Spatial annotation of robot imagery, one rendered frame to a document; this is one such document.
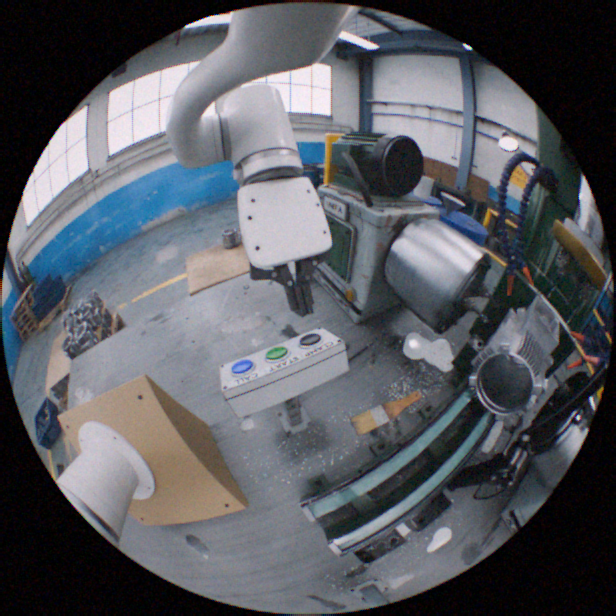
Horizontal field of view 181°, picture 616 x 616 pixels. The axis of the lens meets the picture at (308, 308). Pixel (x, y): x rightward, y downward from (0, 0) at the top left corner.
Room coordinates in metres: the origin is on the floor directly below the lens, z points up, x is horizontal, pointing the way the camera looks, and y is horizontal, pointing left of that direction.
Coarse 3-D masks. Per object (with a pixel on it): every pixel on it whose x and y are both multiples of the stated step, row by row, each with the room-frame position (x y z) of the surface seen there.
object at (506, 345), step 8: (520, 312) 0.21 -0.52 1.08; (504, 344) 0.13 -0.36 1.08; (512, 344) 0.13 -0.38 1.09; (504, 352) 0.12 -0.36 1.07; (472, 376) 0.14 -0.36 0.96; (472, 384) 0.12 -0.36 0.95; (536, 384) 0.03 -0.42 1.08; (536, 392) 0.01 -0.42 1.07; (496, 416) 0.02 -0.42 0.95; (504, 416) 0.01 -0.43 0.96
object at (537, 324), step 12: (540, 300) 0.19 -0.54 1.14; (528, 312) 0.18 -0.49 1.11; (540, 312) 0.18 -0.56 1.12; (552, 312) 0.15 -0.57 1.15; (528, 324) 0.15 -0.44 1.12; (540, 324) 0.13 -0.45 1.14; (552, 324) 0.13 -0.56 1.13; (540, 336) 0.11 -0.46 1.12; (552, 336) 0.09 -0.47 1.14; (552, 348) 0.07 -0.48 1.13
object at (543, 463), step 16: (560, 384) -0.01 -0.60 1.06; (576, 384) -0.05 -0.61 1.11; (560, 400) -0.05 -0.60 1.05; (592, 400) -0.11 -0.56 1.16; (544, 416) -0.06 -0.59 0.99; (576, 416) -0.10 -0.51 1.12; (592, 416) -0.15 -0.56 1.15; (560, 432) -0.11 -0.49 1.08; (576, 432) -0.14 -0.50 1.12; (544, 448) -0.12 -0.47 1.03; (560, 448) -0.15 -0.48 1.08; (576, 448) -0.18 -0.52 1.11; (544, 464) -0.17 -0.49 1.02; (560, 464) -0.20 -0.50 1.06; (544, 480) -0.24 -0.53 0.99; (560, 480) -0.26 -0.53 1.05
